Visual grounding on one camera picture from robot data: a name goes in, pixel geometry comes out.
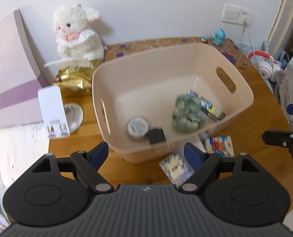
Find grey garment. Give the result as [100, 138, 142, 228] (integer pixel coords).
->
[273, 64, 293, 129]

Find beige plastic basket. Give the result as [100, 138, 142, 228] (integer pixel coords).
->
[92, 42, 254, 164]

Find green scrunchie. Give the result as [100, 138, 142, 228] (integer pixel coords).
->
[172, 94, 206, 132]

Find white wall socket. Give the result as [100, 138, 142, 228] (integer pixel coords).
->
[221, 3, 253, 26]

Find pink cardboard box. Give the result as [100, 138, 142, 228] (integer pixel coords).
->
[0, 8, 49, 131]

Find brown paw print mat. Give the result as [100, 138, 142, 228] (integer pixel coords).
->
[104, 37, 248, 66]

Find blue white card packet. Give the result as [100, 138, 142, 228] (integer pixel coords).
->
[159, 150, 195, 188]

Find colourful cartoon card packet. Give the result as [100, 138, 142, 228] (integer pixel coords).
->
[203, 135, 235, 157]

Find white round dish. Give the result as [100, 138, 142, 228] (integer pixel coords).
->
[63, 103, 84, 134]

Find white shelf unit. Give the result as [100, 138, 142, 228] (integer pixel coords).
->
[267, 0, 293, 76]

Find white plush bunny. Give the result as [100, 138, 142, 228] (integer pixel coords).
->
[52, 3, 105, 62]

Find gold snack bag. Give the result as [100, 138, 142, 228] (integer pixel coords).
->
[44, 57, 104, 97]

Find colourful printed card box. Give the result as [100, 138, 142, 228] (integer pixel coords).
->
[187, 89, 226, 122]

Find light blue cloth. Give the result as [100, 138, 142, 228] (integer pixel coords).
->
[261, 41, 291, 71]

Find red white headphones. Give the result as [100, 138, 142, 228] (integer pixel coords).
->
[247, 50, 283, 80]

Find white plug cable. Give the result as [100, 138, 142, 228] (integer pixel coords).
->
[242, 17, 255, 53]

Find white paper slip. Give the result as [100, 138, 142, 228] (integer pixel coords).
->
[185, 134, 206, 154]

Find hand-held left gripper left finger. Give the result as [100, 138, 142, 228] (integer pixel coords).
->
[32, 142, 114, 195]

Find white phone stand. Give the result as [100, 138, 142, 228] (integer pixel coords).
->
[37, 85, 70, 139]

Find blue toy figure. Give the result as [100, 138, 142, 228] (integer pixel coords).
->
[212, 29, 226, 46]

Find round silver tin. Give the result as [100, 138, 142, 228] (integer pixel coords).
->
[126, 116, 150, 142]

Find small black box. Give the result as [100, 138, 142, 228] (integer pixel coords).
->
[146, 127, 167, 146]

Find light printed bed sheet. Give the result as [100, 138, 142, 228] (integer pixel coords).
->
[0, 123, 50, 230]

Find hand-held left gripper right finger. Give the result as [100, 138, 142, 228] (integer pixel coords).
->
[179, 142, 260, 194]

